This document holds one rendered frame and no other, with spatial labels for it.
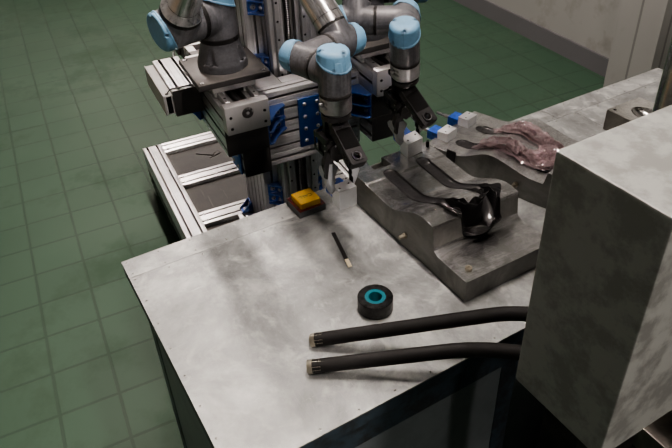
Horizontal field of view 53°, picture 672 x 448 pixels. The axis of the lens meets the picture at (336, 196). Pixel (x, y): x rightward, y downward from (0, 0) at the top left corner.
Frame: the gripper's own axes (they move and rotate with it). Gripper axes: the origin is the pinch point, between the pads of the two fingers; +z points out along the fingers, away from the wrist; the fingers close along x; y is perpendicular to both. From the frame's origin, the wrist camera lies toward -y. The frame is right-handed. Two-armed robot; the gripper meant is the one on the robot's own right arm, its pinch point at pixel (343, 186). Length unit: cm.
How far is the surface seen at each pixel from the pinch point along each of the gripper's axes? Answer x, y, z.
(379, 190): -11.7, 1.5, 6.4
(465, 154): -43.9, 5.8, 8.9
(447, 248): -13.5, -24.6, 8.5
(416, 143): -28.8, 9.1, 1.8
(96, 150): 26, 226, 96
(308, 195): 1.7, 15.9, 11.4
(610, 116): -96, -1, 10
